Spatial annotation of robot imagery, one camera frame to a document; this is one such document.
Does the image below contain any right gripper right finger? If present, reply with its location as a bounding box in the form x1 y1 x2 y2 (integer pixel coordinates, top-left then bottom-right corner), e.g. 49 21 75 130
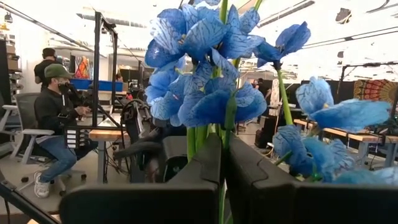
223 133 398 224

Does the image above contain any colourful wall tapestry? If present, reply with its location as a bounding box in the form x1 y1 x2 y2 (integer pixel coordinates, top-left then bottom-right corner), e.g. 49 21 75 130
73 55 91 80

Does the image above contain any blue board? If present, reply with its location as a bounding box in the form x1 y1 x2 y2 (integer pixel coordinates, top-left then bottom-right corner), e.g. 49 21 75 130
68 78 124 93

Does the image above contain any black diagonal bar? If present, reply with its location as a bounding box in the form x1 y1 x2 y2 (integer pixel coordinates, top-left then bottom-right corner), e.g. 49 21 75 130
0 179 60 224

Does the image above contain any black gantry frame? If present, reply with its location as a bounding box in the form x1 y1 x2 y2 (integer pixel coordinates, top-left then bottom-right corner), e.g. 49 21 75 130
337 61 398 105

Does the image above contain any orange mandala tapestry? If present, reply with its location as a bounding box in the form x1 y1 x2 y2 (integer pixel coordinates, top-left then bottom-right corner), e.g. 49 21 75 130
353 78 398 105

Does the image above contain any storage shelf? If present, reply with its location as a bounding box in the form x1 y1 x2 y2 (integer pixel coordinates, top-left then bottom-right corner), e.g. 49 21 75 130
0 29 22 94

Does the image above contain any white chair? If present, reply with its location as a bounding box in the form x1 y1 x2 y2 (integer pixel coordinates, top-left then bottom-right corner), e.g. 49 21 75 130
0 104 19 156

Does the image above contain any blue artificial flower bunch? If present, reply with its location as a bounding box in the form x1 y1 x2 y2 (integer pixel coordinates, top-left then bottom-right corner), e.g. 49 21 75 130
144 0 398 224

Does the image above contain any long wooden table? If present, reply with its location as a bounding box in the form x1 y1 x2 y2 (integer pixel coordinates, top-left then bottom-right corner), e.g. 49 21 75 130
293 118 398 169

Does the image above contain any black metal frame post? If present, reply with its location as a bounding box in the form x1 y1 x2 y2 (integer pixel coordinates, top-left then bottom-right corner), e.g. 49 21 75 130
91 11 119 128

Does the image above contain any person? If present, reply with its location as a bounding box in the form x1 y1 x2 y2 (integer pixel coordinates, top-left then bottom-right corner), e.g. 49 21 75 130
33 63 93 199
33 47 58 93
253 77 266 95

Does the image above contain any wooden workstation table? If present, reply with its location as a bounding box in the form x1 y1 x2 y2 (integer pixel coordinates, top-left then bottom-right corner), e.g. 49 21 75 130
88 129 131 184

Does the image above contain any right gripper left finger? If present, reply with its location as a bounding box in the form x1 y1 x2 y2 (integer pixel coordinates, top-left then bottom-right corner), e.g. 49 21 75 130
58 133 223 224

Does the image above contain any black box with white labels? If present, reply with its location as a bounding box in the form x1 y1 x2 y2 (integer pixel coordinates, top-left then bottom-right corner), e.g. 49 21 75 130
63 126 91 150

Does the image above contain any grey office chair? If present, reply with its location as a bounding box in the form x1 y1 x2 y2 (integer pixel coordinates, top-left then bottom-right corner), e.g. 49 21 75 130
12 92 88 184

